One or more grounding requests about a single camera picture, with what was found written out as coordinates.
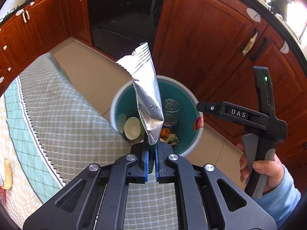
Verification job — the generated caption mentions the silver green foil bag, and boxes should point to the silver green foil bag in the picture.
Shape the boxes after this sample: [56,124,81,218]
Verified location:
[116,42,164,145]

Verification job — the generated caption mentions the red orange snack bag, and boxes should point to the red orange snack bag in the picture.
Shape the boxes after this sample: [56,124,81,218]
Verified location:
[193,116,204,131]

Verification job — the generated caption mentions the light blue sleeve forearm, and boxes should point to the light blue sleeve forearm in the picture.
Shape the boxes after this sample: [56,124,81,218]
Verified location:
[254,165,301,228]

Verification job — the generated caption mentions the teal trash bin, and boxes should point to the teal trash bin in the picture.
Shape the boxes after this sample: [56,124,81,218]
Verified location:
[109,74,205,157]

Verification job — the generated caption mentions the wooden kitchen cabinets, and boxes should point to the wooden kitchen cabinets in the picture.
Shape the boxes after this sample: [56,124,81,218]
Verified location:
[1,0,306,190]

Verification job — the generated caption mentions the person's right hand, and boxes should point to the person's right hand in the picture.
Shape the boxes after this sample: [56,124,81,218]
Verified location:
[236,142,284,194]

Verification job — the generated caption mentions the orange fruit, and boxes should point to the orange fruit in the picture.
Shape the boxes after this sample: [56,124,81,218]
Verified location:
[160,128,171,139]

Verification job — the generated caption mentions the white paper cup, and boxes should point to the white paper cup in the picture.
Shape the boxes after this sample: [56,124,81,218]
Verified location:
[124,117,141,140]

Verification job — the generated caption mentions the glass jar in bin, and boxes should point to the glass jar in bin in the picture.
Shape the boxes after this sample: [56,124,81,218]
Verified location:
[162,99,180,128]

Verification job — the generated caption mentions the patterned tablecloth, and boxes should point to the patterned tablecloth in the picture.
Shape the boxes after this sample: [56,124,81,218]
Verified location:
[1,53,177,229]

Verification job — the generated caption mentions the black built-in oven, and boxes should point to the black built-in oven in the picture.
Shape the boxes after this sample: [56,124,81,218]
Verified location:
[87,0,164,59]

